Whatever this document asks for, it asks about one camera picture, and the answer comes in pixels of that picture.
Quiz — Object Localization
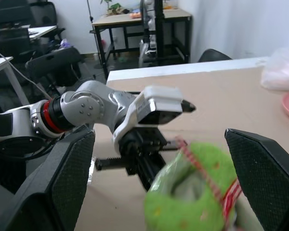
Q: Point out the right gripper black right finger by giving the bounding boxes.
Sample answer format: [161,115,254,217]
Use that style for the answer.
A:
[224,128,289,231]

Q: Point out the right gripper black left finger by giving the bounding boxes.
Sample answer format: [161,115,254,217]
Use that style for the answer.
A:
[0,129,96,231]

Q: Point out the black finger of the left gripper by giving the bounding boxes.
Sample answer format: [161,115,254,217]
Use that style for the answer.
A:
[136,165,166,193]

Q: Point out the green pouch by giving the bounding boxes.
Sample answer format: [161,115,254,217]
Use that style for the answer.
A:
[148,156,264,231]

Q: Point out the green plush ring keychain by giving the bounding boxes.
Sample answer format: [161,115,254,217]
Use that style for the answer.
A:
[144,137,243,231]

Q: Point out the black pointed piece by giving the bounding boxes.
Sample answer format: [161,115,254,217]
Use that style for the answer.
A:
[182,98,197,114]

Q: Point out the white plastic bag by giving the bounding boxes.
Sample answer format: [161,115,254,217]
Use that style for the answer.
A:
[260,47,289,91]

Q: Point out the silver background robot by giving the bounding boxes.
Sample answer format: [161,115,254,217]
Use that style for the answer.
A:
[138,0,158,68]

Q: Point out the black office chair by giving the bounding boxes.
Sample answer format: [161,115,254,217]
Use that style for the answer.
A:
[25,46,84,93]
[28,1,66,40]

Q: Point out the black chair backrest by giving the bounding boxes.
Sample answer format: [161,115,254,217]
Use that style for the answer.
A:
[197,49,233,63]

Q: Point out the black stand column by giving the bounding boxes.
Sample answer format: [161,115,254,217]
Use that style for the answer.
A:
[154,0,171,66]

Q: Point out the small white desk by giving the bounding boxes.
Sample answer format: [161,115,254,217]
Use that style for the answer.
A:
[0,56,31,106]

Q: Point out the thin black tripod pole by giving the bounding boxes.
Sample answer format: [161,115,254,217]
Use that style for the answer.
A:
[86,0,106,77]

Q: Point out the potted green plant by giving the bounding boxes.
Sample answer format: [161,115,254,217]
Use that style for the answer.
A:
[100,0,123,16]

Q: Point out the black monitor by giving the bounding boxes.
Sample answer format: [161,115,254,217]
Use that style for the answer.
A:
[0,27,31,64]

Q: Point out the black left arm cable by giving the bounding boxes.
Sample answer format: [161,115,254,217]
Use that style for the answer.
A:
[21,131,68,161]

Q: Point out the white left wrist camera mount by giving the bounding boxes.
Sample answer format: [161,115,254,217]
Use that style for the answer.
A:
[112,85,184,154]

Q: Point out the white cable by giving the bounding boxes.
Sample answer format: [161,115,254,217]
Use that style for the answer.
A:
[0,44,53,100]

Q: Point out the wood top black frame desk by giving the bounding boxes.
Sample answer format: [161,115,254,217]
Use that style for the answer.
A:
[91,8,193,73]

